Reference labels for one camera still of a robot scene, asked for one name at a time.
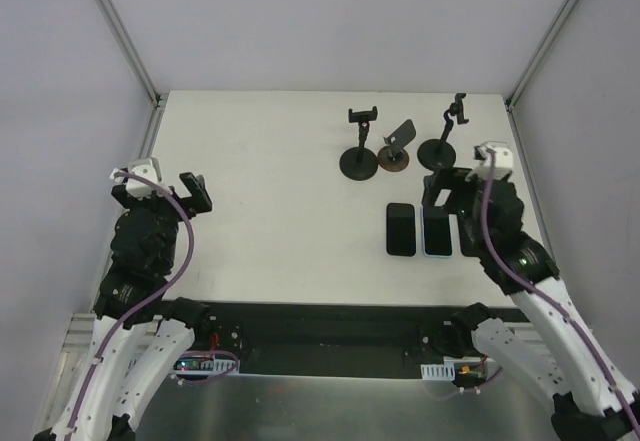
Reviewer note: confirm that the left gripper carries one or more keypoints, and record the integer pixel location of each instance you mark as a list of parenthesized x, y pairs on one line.
[(163, 197)]

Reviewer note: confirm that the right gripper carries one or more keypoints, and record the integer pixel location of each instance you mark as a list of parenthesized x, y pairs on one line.
[(451, 176)]

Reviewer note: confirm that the black round base stand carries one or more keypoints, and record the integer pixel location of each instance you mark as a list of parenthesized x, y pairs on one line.
[(438, 153)]

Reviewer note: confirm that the blue case phone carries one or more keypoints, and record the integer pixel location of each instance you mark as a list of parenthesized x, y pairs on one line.
[(436, 232)]

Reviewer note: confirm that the black phone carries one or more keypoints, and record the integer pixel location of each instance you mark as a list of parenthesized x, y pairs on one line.
[(400, 230), (466, 237)]

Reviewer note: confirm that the brown base phone stand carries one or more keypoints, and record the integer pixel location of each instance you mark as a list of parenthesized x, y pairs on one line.
[(393, 156)]

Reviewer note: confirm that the black phone stand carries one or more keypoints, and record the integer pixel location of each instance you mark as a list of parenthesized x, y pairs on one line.
[(360, 163)]

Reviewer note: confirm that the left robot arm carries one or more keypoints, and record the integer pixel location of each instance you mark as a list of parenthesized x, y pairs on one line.
[(114, 387)]

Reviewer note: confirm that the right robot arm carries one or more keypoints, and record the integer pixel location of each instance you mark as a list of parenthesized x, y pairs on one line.
[(586, 395)]

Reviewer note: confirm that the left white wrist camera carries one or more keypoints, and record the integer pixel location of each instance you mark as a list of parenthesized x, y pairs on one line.
[(141, 177)]

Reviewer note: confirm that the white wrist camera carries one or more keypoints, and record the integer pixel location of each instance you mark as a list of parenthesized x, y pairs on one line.
[(495, 160), (141, 177)]

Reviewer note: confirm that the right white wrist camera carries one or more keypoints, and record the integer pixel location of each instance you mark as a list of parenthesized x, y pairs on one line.
[(495, 160)]

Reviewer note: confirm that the left aluminium frame post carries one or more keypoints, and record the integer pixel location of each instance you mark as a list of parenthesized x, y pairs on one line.
[(125, 43)]

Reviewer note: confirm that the aluminium frame post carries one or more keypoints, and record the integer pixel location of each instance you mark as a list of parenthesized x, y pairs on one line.
[(542, 50), (125, 43)]

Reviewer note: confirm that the left white cable duct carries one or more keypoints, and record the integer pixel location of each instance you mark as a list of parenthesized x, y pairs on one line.
[(203, 366)]

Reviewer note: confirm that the white cable duct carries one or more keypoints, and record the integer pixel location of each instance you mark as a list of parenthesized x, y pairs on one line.
[(445, 371), (203, 366)]

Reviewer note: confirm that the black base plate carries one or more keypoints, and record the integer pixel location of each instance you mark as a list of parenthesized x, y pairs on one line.
[(369, 342)]

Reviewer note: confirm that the right white cable duct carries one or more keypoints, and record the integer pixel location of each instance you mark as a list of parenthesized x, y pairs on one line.
[(445, 371)]

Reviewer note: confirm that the right aluminium frame post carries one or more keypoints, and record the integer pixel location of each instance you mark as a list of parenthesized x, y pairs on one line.
[(542, 50)]

